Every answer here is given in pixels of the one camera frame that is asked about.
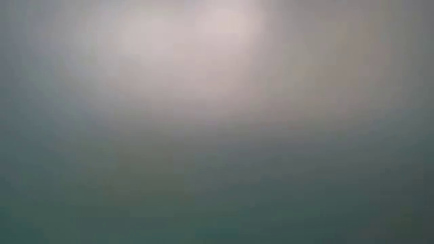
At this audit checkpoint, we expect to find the green translucent tray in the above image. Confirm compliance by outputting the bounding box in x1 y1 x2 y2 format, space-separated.
0 0 434 244

